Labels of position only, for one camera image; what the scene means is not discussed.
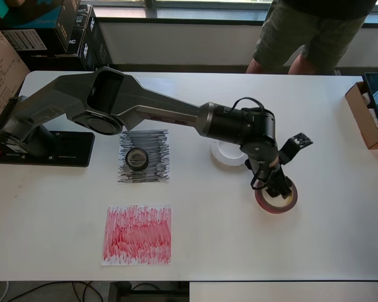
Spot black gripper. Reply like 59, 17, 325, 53
260, 165, 293, 201

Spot red 3M tape roll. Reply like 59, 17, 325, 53
255, 176, 299, 215

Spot white tape roll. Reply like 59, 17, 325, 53
209, 140, 249, 169

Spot black tape roll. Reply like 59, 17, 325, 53
125, 147, 149, 172

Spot white panel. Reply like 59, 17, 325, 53
188, 281, 378, 302

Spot open brown cardboard box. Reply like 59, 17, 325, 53
345, 81, 378, 150

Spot black scribbled paper sheet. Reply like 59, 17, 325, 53
117, 128, 171, 184

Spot red scribbled paper sheet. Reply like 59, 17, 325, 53
101, 204, 173, 267

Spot blank white paper sheet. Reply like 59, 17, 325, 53
129, 78, 174, 97

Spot person in dark shirt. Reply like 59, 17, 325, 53
245, 0, 378, 75

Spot dark printed box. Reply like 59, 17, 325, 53
89, 14, 114, 72

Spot black box white letters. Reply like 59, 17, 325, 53
78, 3, 97, 57

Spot black box white barcode label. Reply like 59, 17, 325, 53
0, 28, 69, 58

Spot tall GX760A cardboard box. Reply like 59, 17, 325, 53
0, 14, 32, 118

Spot black box teal print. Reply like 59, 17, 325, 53
6, 0, 83, 54

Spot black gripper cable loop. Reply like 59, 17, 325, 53
249, 159, 273, 191

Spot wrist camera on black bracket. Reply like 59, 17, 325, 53
278, 131, 314, 165

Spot black arm joint cable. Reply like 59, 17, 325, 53
232, 96, 266, 111

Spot black table frame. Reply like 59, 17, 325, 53
108, 281, 190, 302

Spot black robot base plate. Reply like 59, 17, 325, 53
0, 131, 95, 167

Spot black floor cable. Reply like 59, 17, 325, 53
6, 281, 98, 302

